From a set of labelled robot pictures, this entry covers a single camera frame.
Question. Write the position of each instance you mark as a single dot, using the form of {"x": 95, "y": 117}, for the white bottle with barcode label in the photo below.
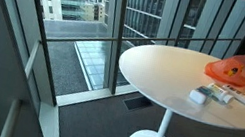
{"x": 238, "y": 94}

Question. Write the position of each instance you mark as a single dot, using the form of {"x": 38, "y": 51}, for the dark floor vent grille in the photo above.
{"x": 137, "y": 103}

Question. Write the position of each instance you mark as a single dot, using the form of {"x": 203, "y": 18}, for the dark horizontal window railing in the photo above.
{"x": 80, "y": 39}

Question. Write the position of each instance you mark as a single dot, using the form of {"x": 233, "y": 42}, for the white table pedestal base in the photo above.
{"x": 162, "y": 129}

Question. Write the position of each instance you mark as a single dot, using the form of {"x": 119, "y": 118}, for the small white case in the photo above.
{"x": 197, "y": 96}

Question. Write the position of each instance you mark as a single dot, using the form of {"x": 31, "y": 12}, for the yellow labelled bottle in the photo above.
{"x": 232, "y": 71}

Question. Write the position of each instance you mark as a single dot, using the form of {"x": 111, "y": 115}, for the dark vertical window mullion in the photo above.
{"x": 121, "y": 27}

